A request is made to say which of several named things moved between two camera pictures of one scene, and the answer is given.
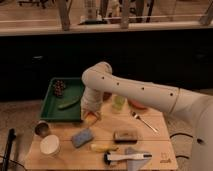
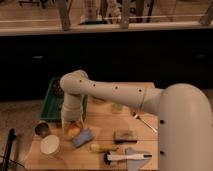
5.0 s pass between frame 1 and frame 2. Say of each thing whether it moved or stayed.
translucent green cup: stayed
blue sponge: stayed
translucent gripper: moved
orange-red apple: moved
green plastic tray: stayed
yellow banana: stayed
